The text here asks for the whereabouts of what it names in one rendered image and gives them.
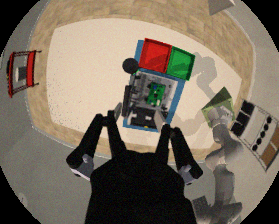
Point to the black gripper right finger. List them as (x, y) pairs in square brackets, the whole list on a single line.
[(187, 167)]

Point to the green bin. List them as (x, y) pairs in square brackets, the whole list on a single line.
[(180, 63)]

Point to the red open-top bin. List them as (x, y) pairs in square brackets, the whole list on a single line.
[(154, 55)]

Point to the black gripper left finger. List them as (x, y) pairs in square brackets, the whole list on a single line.
[(80, 159)]

